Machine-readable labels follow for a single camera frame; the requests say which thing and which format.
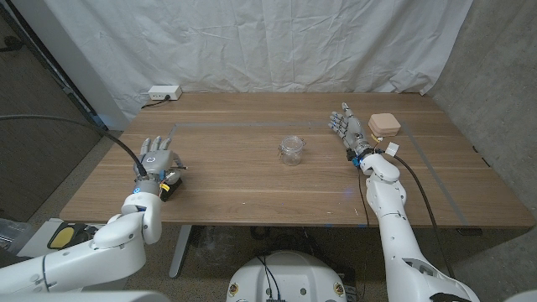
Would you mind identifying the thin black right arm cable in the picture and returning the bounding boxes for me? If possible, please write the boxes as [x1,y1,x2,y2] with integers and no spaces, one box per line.
[356,166,371,228]

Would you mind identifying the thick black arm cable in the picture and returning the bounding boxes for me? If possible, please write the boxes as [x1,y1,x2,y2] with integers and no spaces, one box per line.
[393,154,456,280]
[0,113,149,178]

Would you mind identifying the clear glass jar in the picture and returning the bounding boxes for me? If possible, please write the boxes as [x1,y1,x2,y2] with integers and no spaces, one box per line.
[277,134,307,167]

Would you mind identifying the yellow and black floor object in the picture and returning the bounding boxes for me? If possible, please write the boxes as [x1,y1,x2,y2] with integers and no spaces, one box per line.
[46,221,102,251]

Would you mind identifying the long grey tape strip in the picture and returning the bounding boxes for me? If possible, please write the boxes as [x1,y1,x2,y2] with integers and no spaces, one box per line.
[174,121,335,128]

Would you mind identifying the blue and black torso cables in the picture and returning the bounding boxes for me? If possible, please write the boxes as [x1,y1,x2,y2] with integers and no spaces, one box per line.
[255,254,283,302]

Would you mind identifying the black door handle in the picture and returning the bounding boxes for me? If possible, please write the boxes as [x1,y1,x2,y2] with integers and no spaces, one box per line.
[0,35,25,54]

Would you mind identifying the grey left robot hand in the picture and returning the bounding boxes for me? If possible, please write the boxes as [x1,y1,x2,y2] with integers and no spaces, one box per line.
[133,135,186,183]

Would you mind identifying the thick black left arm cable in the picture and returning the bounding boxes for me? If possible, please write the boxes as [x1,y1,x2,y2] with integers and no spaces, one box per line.
[0,113,149,178]

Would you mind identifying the white floor board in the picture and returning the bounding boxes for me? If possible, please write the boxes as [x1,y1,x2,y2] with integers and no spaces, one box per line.
[16,217,127,293]

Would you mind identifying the clear plastic bag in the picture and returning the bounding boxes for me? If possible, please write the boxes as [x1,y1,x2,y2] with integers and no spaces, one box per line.
[0,217,33,249]

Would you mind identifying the black power strip cord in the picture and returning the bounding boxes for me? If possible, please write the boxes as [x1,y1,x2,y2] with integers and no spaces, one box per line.
[140,95,171,110]

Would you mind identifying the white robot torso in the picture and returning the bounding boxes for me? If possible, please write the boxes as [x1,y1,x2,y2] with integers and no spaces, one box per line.
[225,250,348,302]

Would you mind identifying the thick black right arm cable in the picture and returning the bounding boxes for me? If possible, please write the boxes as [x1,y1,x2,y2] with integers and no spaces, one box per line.
[393,154,456,280]

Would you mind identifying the white wrinkled backdrop cloth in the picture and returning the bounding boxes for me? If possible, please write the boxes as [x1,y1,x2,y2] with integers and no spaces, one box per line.
[44,0,474,122]

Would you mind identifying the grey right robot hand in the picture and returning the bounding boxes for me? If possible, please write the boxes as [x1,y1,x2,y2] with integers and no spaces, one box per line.
[328,102,374,158]

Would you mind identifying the pink jewelry box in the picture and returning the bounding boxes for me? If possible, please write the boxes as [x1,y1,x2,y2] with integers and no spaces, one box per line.
[368,112,402,138]

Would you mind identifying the black square box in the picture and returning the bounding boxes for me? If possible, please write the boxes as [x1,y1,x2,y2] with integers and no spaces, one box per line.
[160,175,184,203]

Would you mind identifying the white power strip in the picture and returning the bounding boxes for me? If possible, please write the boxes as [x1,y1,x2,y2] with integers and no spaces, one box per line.
[148,85,183,102]

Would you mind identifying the grey table leg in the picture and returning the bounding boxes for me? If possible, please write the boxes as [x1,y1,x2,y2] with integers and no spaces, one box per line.
[168,225,193,279]

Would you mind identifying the diagonal grey tape strip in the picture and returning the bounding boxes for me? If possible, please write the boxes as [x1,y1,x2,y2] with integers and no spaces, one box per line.
[398,121,470,227]

